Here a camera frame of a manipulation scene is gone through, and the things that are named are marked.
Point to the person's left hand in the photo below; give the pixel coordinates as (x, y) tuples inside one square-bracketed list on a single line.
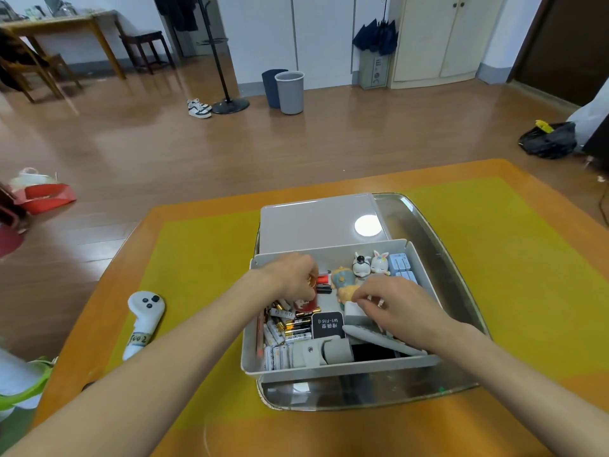
[(288, 278)]

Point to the person's right hand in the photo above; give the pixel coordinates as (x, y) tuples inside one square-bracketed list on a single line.
[(409, 314)]

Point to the red cylindrical can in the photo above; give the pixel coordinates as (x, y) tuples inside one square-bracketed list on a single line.
[(304, 306)]

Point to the light blue small box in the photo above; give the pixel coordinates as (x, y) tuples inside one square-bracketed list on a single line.
[(399, 263), (408, 278)]

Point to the red marker pen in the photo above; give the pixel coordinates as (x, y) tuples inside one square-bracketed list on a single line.
[(323, 279)]

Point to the bundle of black pens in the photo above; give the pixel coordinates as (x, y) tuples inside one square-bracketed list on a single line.
[(324, 289)]

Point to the white remote control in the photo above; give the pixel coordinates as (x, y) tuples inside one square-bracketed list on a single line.
[(380, 340)]

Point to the pile of small batteries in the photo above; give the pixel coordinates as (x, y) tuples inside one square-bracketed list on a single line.
[(285, 328)]

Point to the white charger cube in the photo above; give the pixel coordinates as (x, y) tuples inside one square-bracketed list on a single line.
[(354, 316)]

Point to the yellow blue cartoon figurine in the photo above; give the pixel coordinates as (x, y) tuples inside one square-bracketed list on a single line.
[(342, 280)]

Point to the white bunny figurine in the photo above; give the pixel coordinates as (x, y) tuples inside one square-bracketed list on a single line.
[(380, 265)]

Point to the white box lid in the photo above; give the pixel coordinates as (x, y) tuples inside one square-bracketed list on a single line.
[(309, 223)]

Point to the black WiFi device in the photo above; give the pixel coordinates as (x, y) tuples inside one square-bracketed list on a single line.
[(328, 324)]

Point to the thin red pencil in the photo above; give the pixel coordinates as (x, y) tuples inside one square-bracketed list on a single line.
[(260, 337)]

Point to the white figurine black hat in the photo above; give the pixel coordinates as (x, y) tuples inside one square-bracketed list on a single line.
[(361, 267)]

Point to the white camera device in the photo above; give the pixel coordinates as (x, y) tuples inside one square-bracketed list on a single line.
[(307, 354)]

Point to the white mini fan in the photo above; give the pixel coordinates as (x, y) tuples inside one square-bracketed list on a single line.
[(339, 349)]

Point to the white storage box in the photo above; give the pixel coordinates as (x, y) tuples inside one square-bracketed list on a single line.
[(342, 371)]

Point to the person's right forearm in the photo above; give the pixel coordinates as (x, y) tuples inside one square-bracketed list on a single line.
[(533, 399)]

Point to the person's left forearm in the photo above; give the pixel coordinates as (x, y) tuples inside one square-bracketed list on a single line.
[(133, 385)]

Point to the stainless steel tray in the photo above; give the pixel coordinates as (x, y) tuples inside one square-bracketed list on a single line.
[(418, 233)]

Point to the yellow table mat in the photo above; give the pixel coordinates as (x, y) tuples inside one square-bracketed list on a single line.
[(190, 261)]

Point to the white handheld controller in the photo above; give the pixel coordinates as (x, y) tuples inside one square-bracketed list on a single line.
[(145, 309)]

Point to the black coat stand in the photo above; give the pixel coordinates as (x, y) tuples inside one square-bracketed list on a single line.
[(230, 107)]

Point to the gray trash bin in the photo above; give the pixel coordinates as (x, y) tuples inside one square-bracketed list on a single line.
[(289, 95)]

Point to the white sneaker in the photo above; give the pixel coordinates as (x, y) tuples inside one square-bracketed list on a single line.
[(196, 101), (199, 113)]

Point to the dark blue trash bin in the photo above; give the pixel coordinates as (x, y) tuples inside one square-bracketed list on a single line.
[(269, 87)]

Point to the black garbage bag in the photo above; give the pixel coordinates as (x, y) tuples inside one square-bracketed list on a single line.
[(547, 142)]

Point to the gray metal safe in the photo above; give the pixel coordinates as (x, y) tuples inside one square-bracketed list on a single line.
[(373, 71)]

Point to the white built-in wardrobe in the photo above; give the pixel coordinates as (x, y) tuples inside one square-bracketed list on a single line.
[(266, 33)]

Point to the black low cabinet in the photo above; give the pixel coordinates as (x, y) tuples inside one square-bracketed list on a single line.
[(599, 147)]

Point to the navy folded umbrella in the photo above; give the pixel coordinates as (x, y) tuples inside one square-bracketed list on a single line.
[(376, 38)]

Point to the red plastic bag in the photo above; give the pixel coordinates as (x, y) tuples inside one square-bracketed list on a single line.
[(45, 195)]

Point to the cream two-door cabinet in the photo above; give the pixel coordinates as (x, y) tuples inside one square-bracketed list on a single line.
[(437, 38)]

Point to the maroon plastic bucket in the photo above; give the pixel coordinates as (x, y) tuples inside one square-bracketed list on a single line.
[(9, 237)]

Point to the dark wooden stool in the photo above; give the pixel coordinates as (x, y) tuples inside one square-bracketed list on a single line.
[(142, 37)]

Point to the dark hanging coat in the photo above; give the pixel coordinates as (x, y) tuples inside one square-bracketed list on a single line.
[(178, 11)]

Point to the green and white chair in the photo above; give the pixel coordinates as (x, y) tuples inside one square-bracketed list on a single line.
[(14, 376)]

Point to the dark brown door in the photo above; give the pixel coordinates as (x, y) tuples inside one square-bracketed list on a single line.
[(561, 47)]

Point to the wooden chair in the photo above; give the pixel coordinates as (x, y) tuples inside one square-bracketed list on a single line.
[(43, 61)]

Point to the wooden side table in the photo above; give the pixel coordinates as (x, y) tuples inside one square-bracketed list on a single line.
[(57, 23)]

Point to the black jacket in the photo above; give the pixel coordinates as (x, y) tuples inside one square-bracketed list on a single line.
[(12, 61)]

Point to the silver pot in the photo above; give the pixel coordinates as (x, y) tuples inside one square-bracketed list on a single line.
[(59, 7)]

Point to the silver kettle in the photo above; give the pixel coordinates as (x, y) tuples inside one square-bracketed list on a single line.
[(12, 11)]

